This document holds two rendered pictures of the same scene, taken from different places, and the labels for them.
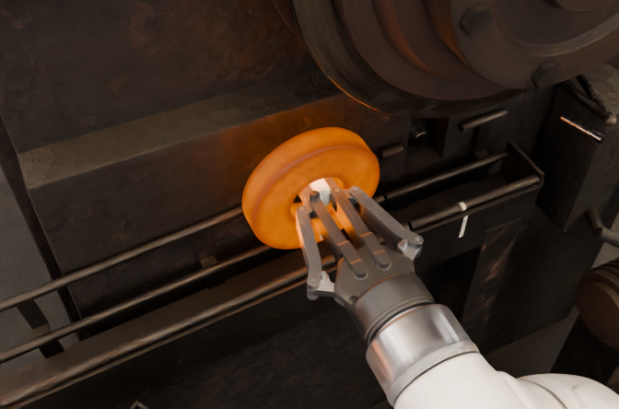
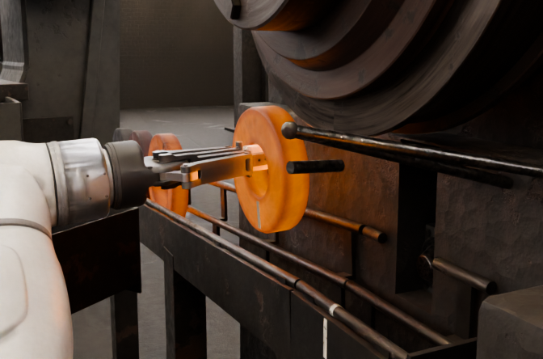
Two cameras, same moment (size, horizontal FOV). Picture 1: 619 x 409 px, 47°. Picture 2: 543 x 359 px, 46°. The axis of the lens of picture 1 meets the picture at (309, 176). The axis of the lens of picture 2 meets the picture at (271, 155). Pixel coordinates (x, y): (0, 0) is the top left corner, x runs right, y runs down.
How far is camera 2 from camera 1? 103 cm
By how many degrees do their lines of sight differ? 83
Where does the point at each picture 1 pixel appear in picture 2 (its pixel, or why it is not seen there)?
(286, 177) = (242, 121)
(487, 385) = (11, 145)
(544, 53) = not seen: outside the picture
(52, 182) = (243, 105)
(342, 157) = (263, 128)
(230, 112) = not seen: hidden behind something
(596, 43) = not seen: outside the picture
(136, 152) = not seen: hidden behind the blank
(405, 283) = (126, 143)
